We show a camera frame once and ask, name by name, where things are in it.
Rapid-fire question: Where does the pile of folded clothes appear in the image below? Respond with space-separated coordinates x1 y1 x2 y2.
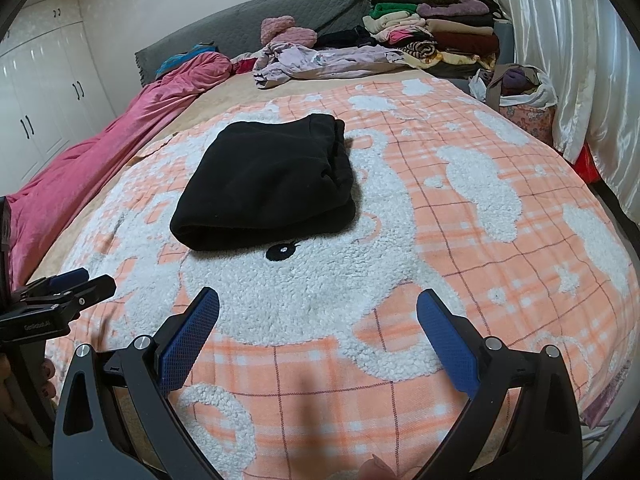
362 0 503 68

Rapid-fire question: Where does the beige bed sheet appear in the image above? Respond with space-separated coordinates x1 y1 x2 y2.
115 67 436 161

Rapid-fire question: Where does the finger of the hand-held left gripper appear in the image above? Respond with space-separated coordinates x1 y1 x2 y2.
50 274 117 312
14 268 90 302

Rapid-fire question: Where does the crumpled black garment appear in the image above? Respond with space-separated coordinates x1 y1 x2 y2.
315 25 376 51

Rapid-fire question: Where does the person's left hand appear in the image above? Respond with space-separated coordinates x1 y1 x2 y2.
40 357 60 401

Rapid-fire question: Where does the pink fluffy garment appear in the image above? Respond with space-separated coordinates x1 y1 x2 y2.
261 15 318 48

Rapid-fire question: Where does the pink floral storage bin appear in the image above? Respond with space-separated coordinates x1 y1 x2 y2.
497 102 556 147

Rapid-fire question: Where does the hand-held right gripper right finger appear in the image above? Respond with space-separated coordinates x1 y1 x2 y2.
416 287 586 480

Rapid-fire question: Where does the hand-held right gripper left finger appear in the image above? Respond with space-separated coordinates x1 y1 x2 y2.
52 286 222 480

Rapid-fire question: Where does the pink velvet quilt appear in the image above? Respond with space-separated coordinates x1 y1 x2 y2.
5 51 233 281

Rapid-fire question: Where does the grey quilted headboard cover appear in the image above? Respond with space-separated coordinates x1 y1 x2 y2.
134 0 373 86

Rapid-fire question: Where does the pink and white plaid blanket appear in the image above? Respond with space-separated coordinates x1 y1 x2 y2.
30 77 633 480

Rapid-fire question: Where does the blue cloth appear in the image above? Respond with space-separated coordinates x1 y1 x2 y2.
155 42 218 78

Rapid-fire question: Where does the white wardrobe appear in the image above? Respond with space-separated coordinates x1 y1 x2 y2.
0 0 118 196

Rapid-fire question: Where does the white satin curtain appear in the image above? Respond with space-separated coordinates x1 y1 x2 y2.
482 0 640 241

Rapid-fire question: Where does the crumpled lilac garment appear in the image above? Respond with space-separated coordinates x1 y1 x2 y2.
252 41 401 88

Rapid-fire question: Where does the white plastic bag of clothes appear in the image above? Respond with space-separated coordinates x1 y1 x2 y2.
469 62 558 111

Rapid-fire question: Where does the person's right hand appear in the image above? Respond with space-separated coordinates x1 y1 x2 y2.
361 455 401 480

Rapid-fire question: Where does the red cloth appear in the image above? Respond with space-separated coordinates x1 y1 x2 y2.
570 142 601 186

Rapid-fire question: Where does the black sweater with orange cuffs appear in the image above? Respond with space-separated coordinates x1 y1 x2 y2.
169 113 357 252

